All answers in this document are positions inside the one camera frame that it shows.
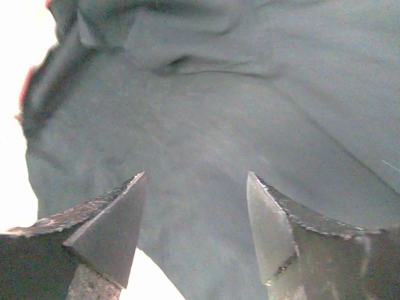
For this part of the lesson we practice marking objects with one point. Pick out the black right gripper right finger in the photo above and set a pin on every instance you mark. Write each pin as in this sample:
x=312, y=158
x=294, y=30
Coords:
x=303, y=254

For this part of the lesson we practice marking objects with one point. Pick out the black t-shirt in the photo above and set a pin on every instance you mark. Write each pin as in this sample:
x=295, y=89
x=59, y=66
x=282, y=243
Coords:
x=197, y=94

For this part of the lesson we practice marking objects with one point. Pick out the red plastic bin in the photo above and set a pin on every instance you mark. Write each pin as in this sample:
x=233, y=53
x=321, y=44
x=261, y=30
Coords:
x=41, y=39

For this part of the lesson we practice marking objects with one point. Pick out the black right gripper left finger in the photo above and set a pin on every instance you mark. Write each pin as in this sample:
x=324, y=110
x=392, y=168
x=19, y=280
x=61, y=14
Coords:
x=85, y=252

